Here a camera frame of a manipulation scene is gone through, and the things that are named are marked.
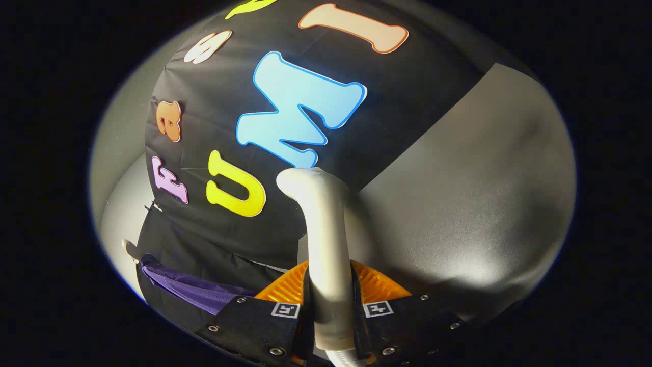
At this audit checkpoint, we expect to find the black backdrop cloth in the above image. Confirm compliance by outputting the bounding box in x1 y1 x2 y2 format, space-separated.
137 0 497 332

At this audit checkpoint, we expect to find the grey cabinet with dark top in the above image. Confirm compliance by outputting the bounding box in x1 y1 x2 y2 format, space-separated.
298 64 577 327

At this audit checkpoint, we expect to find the white garment steamer head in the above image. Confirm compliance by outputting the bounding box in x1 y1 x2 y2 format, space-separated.
276 167 357 352

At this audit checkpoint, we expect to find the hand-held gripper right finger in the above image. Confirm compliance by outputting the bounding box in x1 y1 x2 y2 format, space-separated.
350 260 475 367

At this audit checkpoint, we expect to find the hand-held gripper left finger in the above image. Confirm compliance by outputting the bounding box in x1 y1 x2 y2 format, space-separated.
196 261 310 367

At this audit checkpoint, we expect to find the purple jacket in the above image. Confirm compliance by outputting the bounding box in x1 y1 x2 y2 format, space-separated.
142 255 258 316

